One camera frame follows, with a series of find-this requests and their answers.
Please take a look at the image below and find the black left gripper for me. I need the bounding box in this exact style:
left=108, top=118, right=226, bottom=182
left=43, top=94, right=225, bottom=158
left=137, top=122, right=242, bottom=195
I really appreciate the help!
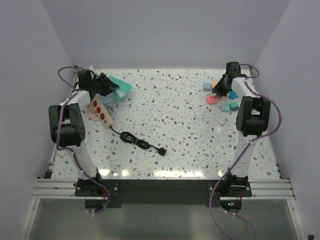
left=90, top=72, right=120, bottom=97

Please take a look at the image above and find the yellow cube plug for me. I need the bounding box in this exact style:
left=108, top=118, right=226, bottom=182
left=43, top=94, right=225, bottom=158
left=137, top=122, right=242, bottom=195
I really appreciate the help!
left=211, top=81, right=218, bottom=90

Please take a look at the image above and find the light blue cube plug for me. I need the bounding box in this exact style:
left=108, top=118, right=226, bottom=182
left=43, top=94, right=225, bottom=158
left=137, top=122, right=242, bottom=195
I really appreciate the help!
left=202, top=82, right=212, bottom=92

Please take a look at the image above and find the blue square adapter plug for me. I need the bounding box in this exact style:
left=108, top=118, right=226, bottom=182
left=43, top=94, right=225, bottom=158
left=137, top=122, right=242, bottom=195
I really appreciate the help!
left=228, top=91, right=238, bottom=100

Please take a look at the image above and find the beige power strip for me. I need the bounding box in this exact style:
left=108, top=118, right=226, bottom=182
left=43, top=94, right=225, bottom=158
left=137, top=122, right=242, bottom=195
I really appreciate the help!
left=91, top=95, right=114, bottom=128

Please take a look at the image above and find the teal triangular power socket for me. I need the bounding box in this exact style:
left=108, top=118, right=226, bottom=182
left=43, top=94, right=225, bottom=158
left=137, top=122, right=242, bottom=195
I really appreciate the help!
left=108, top=76, right=133, bottom=101

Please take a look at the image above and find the pink square adapter plug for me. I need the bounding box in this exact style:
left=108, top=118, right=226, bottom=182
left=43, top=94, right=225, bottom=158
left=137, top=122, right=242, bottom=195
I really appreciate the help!
left=205, top=95, right=220, bottom=105

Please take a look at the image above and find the teal cube plug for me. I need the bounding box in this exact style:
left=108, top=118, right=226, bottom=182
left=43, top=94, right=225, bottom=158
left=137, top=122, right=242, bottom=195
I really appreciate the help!
left=229, top=101, right=240, bottom=112

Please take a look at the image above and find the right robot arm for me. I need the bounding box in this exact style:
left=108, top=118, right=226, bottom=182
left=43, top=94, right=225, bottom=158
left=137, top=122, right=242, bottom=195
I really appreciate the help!
left=212, top=61, right=271, bottom=197

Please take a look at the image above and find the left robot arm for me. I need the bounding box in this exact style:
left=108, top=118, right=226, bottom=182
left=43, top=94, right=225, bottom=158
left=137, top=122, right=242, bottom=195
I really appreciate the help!
left=48, top=66, right=120, bottom=196

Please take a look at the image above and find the light blue coiled cable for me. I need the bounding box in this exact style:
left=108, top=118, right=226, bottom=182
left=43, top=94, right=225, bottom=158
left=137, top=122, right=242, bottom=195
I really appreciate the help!
left=101, top=98, right=120, bottom=117

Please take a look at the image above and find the pink coiled cable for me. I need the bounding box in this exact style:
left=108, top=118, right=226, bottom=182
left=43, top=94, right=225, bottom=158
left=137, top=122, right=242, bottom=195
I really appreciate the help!
left=84, top=103, right=101, bottom=121

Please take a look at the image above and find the black power cable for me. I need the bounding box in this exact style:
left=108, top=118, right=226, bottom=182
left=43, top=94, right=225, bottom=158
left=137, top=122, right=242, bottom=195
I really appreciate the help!
left=108, top=124, right=168, bottom=157

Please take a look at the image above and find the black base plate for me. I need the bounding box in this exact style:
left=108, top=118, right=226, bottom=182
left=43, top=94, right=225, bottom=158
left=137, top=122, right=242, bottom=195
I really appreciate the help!
left=74, top=179, right=253, bottom=209

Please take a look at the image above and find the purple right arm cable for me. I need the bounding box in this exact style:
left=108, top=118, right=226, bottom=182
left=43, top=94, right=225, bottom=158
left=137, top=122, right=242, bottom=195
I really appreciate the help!
left=209, top=63, right=283, bottom=240

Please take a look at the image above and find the aluminium frame rail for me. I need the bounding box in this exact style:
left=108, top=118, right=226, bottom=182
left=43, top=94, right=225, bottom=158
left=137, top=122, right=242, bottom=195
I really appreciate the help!
left=18, top=66, right=308, bottom=240

